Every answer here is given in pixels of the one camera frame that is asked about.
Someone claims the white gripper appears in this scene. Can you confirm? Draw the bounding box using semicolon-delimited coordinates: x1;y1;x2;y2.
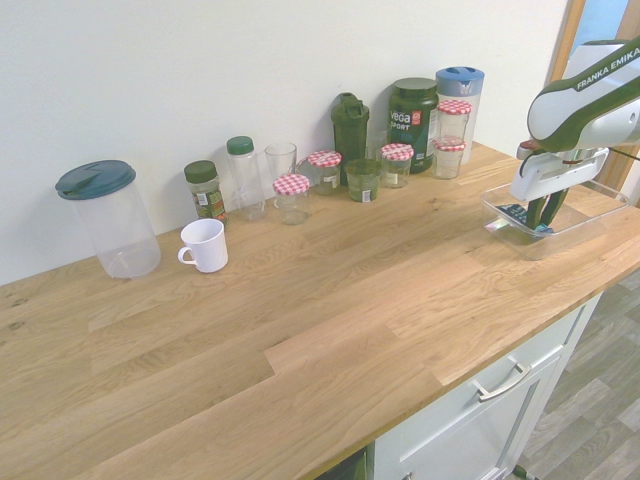
508;147;611;230

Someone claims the blue protein bar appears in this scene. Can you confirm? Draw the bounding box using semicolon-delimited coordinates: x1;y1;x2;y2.
499;202;554;236

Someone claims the clear plastic rectangular container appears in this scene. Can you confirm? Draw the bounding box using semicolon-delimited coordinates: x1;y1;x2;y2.
480;178;630;261

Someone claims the dark green protein powder tub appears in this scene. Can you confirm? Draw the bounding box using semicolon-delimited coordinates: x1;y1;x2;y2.
388;77;440;175

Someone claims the glass jar red checkered lid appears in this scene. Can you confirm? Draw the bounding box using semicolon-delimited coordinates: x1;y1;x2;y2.
431;138;467;181
272;173;312;226
306;149;343;196
380;143;415;190
436;99;473;146

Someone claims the clear pitcher blue lid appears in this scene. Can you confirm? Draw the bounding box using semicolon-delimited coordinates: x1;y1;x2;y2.
434;66;486;166

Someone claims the green pesto jar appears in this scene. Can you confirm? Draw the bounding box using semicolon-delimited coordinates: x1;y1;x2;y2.
343;158;382;203

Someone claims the dark green shaker bottle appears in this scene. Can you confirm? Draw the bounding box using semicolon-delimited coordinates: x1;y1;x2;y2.
330;91;371;187

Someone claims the white kitchen cabinet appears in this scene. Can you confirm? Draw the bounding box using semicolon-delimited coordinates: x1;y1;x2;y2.
372;289;606;480

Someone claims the tall clear glass mug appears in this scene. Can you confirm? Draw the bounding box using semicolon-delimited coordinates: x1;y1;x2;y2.
264;142;314;201

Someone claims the clear bottle green cap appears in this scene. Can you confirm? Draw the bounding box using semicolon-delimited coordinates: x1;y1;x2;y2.
225;135;267;223

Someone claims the white mug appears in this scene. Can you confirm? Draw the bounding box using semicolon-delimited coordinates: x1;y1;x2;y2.
177;218;230;274

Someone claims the spice jar dark green lid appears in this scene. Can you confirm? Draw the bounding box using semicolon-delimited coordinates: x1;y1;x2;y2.
183;159;230;226

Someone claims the clear pitcher teal lid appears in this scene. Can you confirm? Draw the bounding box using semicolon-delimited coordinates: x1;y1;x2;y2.
54;159;162;280

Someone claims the wooden door frame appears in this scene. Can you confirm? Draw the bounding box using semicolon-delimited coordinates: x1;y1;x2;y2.
547;0;640;211

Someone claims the silver drawer handle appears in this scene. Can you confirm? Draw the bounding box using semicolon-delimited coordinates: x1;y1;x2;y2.
472;362;533;404

